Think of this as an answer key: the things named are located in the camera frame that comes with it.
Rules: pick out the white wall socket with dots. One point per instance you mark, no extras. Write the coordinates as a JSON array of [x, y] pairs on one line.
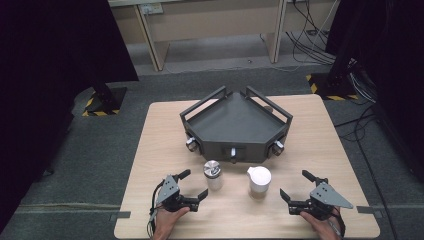
[[151, 8]]

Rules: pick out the beige wooden desk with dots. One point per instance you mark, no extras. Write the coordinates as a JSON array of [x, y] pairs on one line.
[[213, 23]]

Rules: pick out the black curtain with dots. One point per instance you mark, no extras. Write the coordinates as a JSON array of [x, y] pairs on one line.
[[393, 66], [50, 83]]

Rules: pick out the glass jar with silver lid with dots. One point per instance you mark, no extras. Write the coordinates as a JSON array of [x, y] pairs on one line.
[[213, 175]]

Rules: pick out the black stand with striped base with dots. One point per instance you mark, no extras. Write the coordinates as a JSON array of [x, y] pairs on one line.
[[333, 85], [105, 100]]

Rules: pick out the dark grey metal tray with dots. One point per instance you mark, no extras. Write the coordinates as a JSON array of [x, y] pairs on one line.
[[235, 125]]

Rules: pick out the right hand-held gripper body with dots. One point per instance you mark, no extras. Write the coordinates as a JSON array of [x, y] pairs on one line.
[[325, 196]]

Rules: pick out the person's left hand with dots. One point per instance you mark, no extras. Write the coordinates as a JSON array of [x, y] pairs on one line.
[[166, 221]]

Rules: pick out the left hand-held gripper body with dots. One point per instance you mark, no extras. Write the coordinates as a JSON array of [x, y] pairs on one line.
[[168, 190]]

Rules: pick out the person's right hand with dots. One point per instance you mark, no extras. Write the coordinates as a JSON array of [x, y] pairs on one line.
[[321, 228]]

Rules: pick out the white lidded jar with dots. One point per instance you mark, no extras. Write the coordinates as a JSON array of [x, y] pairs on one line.
[[259, 181]]

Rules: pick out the grey tape strip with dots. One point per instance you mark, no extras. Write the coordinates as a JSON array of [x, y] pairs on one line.
[[368, 210], [120, 215]]

